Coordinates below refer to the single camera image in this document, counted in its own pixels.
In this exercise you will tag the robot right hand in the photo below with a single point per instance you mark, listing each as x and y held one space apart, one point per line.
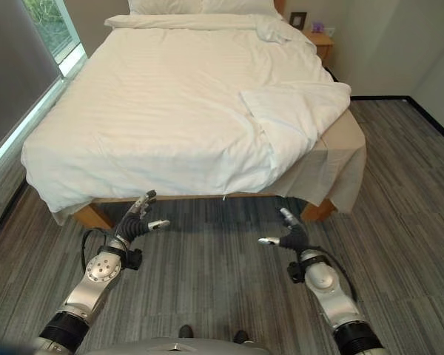
295 234

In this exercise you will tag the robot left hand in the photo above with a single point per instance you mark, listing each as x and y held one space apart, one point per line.
131 223

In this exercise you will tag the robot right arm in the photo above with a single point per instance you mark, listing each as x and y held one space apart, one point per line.
331 292

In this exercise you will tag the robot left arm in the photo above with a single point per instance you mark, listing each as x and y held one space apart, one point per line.
85 288

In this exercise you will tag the beige bed sheet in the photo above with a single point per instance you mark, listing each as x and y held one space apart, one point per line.
338 162

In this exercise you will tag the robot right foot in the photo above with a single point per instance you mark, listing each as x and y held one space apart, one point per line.
240 336

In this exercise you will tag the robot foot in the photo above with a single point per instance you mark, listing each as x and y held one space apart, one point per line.
185 331
240 336

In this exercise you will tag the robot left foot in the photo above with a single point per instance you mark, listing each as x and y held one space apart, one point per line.
185 331

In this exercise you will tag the white duvet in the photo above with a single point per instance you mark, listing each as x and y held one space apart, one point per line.
177 107

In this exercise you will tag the silver robot torso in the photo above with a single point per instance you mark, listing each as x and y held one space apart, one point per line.
174 347

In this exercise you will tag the wooden nightstand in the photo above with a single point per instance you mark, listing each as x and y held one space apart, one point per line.
321 43

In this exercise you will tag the grey roller blind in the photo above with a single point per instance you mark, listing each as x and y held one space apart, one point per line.
11 70

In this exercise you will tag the window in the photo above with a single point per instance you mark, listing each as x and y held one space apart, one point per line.
57 29

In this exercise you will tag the small purple object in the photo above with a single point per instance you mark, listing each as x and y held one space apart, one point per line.
318 27

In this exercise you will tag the white pillow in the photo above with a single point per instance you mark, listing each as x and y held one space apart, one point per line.
203 6

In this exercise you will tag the wooden bed frame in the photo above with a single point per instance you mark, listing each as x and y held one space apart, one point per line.
96 216

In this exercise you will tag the white wall socket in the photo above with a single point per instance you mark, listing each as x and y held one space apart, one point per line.
331 31

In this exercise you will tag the dark picture frame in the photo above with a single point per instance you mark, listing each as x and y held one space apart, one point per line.
298 19

